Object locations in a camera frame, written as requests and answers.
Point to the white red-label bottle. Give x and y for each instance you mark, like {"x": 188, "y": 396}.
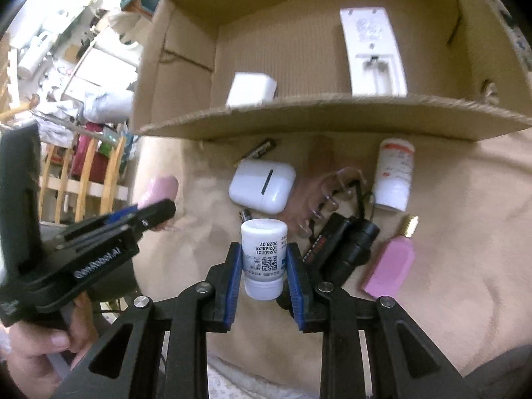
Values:
{"x": 392, "y": 178}

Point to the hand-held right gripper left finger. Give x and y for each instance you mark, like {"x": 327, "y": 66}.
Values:
{"x": 233, "y": 284}

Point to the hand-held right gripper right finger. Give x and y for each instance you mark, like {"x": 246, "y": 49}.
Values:
{"x": 294, "y": 289}

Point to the white earbuds case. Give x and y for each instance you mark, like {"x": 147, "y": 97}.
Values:
{"x": 257, "y": 187}

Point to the small white blue-label bottle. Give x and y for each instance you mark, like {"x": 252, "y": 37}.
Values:
{"x": 264, "y": 257}

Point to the dark cloth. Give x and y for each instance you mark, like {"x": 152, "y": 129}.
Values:
{"x": 498, "y": 370}

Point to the black red-print cosmetic tube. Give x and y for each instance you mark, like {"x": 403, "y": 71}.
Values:
{"x": 318, "y": 247}

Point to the white charger adapter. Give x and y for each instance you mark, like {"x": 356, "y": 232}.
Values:
{"x": 249, "y": 89}

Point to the cardboard box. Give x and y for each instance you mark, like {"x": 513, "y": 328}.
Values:
{"x": 291, "y": 50}

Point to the white cabinet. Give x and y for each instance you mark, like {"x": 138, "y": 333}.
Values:
{"x": 104, "y": 66}

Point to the beige blanket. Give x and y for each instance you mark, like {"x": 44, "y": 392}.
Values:
{"x": 457, "y": 237}

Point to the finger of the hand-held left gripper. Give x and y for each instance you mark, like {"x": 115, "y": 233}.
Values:
{"x": 124, "y": 214}
{"x": 160, "y": 212}

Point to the red cloth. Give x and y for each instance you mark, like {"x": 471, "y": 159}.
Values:
{"x": 97, "y": 162}

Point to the pink perfume bottle gold cap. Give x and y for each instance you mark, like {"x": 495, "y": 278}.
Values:
{"x": 388, "y": 266}

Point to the pale pink rounded object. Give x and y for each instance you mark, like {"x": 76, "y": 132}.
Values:
{"x": 160, "y": 187}

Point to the person's left hand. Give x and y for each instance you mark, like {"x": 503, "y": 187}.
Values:
{"x": 37, "y": 341}

